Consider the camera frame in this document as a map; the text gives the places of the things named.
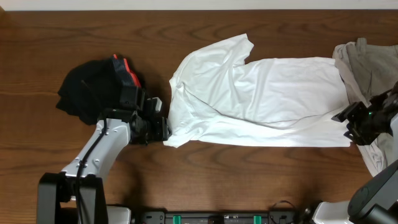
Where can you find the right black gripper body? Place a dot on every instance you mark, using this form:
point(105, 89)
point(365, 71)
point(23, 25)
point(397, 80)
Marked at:
point(367, 126)

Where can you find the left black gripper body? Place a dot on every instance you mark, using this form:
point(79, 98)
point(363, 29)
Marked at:
point(163, 130)

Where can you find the white t-shirt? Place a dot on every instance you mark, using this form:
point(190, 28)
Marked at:
point(219, 97)

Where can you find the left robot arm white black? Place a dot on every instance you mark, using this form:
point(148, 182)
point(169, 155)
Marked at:
point(78, 190)

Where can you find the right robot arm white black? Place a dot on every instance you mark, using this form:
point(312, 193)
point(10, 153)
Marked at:
point(373, 202)

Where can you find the grey beige garment pile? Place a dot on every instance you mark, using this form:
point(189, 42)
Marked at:
point(367, 71)

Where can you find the black folded garment red trim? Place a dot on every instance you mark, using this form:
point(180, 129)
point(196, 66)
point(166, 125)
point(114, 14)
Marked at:
point(95, 86)

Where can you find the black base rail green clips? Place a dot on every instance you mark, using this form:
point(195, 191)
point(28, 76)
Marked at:
point(217, 217)

